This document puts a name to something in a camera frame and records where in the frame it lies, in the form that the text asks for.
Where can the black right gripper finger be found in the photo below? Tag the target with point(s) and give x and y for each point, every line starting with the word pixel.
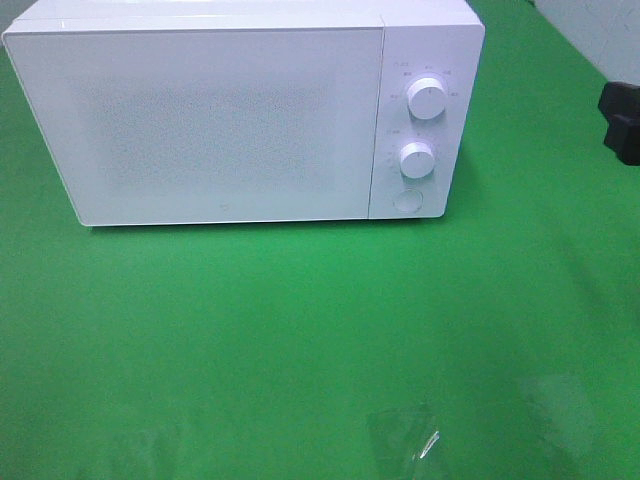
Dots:
pixel 619 104

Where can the white microwave knob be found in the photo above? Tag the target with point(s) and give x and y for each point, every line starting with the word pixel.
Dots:
pixel 426 97
pixel 417 160

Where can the round microwave door button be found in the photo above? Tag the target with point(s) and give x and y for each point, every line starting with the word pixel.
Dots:
pixel 409 201

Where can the white microwave door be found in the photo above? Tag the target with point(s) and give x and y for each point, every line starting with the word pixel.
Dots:
pixel 174 127

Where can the white microwave oven body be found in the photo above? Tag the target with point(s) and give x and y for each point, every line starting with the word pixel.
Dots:
pixel 420 38

